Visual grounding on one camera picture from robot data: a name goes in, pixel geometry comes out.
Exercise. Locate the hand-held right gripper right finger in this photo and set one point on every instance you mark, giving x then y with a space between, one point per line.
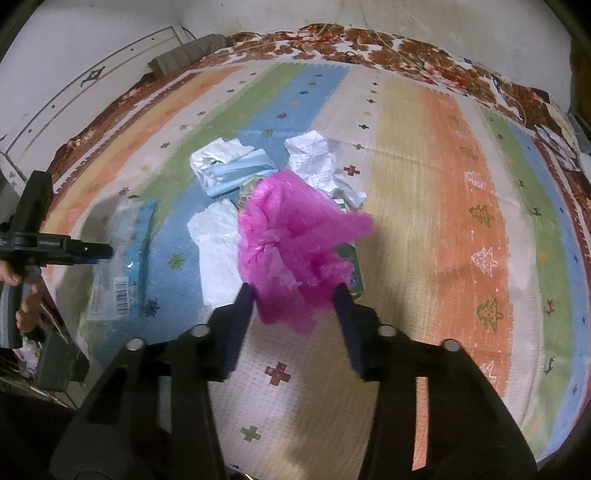
347 325

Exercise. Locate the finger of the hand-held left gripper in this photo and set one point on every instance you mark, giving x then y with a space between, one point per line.
92 251

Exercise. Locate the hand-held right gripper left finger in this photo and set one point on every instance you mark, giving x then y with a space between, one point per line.
239 323

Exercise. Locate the white tissue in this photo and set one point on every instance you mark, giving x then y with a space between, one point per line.
217 258

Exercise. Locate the pink plastic bag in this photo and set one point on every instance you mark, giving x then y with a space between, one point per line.
295 230

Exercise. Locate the white paper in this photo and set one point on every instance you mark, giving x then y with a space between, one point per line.
314 161

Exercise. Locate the person's left hand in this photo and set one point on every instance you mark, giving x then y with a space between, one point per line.
30 309

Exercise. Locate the clear blue plastic wrapper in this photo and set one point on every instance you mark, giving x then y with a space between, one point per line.
120 267

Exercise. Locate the green packet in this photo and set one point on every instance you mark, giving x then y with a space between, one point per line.
353 270

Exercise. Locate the dark grey box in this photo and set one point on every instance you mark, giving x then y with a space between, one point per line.
57 362

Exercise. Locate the white and blue plastic packaging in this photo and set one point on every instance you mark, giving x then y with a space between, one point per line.
231 168

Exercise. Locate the striped colourful mat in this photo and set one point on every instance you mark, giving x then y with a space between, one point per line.
438 184

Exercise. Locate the grey striped pillow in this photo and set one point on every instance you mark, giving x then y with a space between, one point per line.
184 54

